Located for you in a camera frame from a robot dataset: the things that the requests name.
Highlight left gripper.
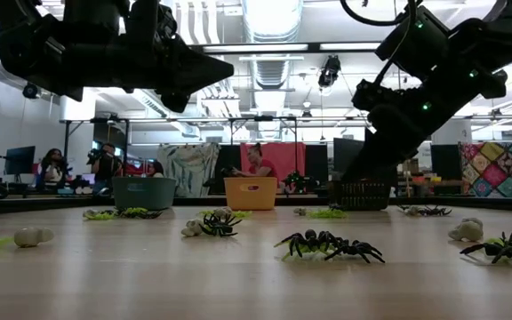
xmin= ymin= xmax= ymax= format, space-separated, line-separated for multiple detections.
xmin=62 ymin=0 xmax=235 ymax=114

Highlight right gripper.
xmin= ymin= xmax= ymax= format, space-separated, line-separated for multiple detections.
xmin=340 ymin=78 xmax=457 ymax=181

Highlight brown cardboard box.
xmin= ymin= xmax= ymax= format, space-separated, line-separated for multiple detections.
xmin=400 ymin=157 xmax=420 ymax=175

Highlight black slotted plastic basket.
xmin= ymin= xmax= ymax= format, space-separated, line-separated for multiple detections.
xmin=326 ymin=179 xmax=393 ymax=212

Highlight cluttered wooden desk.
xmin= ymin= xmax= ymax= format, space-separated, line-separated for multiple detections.
xmin=397 ymin=175 xmax=464 ymax=196

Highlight black partition panel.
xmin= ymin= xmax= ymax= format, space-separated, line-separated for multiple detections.
xmin=218 ymin=144 xmax=243 ymax=196
xmin=304 ymin=144 xmax=331 ymax=187

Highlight black robot with green lights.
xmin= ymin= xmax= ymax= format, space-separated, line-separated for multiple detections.
xmin=282 ymin=170 xmax=320 ymax=196

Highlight white patterned hanging cloth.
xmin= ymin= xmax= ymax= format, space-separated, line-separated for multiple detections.
xmin=156 ymin=142 xmax=220 ymax=198

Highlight person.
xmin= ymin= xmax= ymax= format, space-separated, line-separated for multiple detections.
xmin=37 ymin=148 xmax=71 ymax=190
xmin=148 ymin=160 xmax=166 ymax=179
xmin=87 ymin=141 xmax=124 ymax=195
xmin=231 ymin=141 xmax=280 ymax=179

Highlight red hanging cloth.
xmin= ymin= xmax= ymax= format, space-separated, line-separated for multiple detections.
xmin=240 ymin=141 xmax=307 ymax=179

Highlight black ceiling spotlight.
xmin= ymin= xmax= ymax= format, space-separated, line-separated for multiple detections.
xmin=21 ymin=82 xmax=43 ymax=100
xmin=316 ymin=53 xmax=343 ymax=89

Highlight teal plastic bin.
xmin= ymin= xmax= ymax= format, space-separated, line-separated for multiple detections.
xmin=111 ymin=176 xmax=178 ymax=212

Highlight colourful patchwork quilt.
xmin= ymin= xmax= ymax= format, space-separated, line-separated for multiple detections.
xmin=459 ymin=140 xmax=512 ymax=199

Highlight yellow plastic bin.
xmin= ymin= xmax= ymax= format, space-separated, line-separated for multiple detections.
xmin=223 ymin=176 xmax=279 ymax=212

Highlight black workstation frame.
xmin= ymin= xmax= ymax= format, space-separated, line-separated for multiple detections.
xmin=59 ymin=113 xmax=372 ymax=196

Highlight silver ventilation duct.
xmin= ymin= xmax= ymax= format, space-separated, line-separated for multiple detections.
xmin=240 ymin=0 xmax=305 ymax=142

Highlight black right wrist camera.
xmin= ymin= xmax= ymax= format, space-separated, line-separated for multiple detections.
xmin=374 ymin=4 xmax=452 ymax=80

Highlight black frame beam with lights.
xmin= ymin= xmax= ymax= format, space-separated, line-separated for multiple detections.
xmin=0 ymin=40 xmax=512 ymax=58

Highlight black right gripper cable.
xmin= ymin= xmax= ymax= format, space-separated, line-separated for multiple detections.
xmin=339 ymin=0 xmax=420 ymax=85

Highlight black aluminium table frame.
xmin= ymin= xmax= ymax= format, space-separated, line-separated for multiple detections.
xmin=0 ymin=194 xmax=512 ymax=218

